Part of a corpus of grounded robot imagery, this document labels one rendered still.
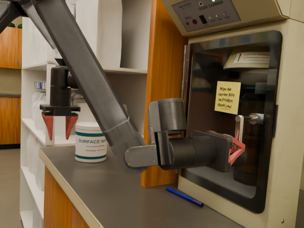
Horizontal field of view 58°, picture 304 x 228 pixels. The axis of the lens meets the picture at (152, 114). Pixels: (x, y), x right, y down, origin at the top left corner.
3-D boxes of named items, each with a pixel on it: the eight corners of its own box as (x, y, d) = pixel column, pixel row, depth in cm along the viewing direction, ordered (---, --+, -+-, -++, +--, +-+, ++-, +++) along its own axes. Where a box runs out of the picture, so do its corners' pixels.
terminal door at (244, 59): (179, 174, 85) (188, 44, 81) (263, 216, 59) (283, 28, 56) (177, 174, 85) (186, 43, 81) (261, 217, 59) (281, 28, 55)
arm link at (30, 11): (29, 17, 107) (11, -7, 98) (41, 10, 108) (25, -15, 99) (74, 79, 84) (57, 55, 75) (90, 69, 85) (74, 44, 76)
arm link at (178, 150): (152, 171, 50) (170, 170, 46) (149, 134, 51) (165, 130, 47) (182, 167, 54) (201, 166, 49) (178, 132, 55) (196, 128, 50)
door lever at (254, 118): (255, 155, 61) (245, 153, 63) (259, 113, 60) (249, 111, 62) (238, 158, 58) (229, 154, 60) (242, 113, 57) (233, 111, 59)
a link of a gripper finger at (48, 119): (71, 141, 78) (72, 109, 77) (45, 143, 74) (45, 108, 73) (65, 137, 84) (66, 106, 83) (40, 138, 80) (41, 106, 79)
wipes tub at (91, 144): (99, 154, 124) (101, 121, 123) (111, 161, 113) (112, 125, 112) (70, 156, 117) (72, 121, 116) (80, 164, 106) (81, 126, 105)
